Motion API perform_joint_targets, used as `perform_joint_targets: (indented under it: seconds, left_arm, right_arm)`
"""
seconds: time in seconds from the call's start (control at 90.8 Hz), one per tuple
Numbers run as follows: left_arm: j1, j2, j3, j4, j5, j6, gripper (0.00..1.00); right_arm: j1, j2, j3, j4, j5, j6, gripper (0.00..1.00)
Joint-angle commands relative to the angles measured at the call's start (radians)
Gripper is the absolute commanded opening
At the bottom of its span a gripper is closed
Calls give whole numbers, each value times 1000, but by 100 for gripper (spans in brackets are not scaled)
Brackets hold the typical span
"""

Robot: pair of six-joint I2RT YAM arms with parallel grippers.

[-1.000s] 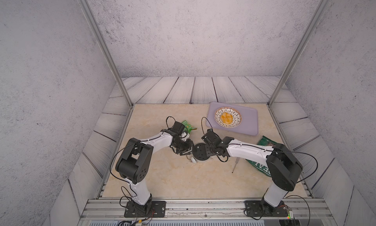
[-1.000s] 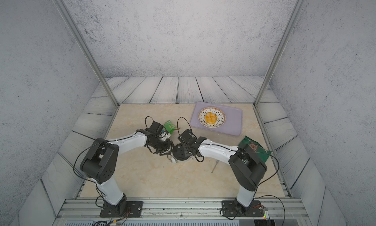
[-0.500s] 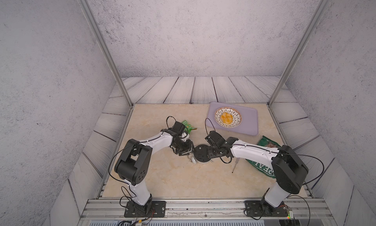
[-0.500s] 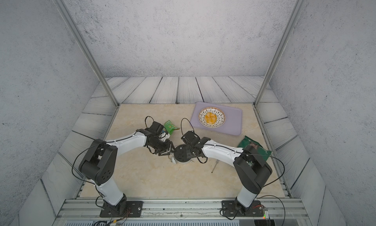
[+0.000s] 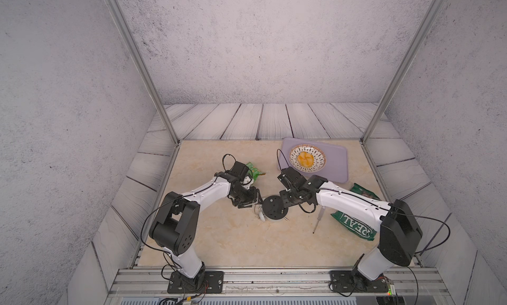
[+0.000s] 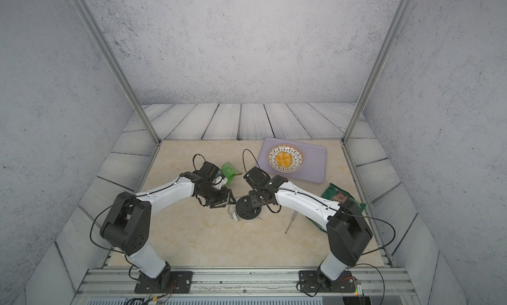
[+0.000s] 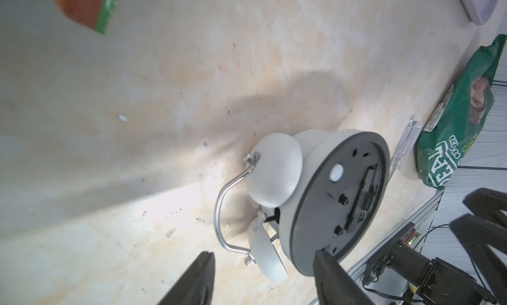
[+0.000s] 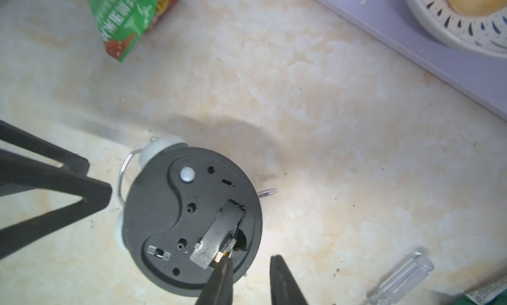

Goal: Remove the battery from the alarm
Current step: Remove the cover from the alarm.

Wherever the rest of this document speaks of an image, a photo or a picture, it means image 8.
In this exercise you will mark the white twin-bell alarm clock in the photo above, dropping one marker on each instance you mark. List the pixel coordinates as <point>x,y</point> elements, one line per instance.
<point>172,203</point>

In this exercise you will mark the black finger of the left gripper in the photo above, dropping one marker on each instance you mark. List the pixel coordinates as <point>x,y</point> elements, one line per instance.
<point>30,174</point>

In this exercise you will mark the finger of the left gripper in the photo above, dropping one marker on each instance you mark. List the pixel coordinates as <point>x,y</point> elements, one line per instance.
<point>27,141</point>

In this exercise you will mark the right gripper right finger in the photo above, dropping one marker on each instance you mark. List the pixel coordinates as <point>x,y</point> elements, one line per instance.
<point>284,288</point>

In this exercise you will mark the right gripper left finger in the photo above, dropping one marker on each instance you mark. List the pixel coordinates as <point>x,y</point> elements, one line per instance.
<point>219,288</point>

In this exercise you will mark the patterned white plate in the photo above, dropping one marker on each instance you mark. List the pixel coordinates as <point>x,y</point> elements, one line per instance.
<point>484,35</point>

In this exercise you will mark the small green snack packet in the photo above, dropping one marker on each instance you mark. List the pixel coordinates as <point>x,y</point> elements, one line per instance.
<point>122,22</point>

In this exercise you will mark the large green chips bag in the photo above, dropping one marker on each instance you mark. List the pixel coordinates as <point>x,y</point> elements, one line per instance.
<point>487,293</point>

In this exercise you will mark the lavender plastic tray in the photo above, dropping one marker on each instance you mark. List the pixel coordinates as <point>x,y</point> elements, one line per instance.
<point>481,78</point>

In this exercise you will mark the clear handle screwdriver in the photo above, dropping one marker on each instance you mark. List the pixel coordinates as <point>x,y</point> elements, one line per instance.
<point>403,278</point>

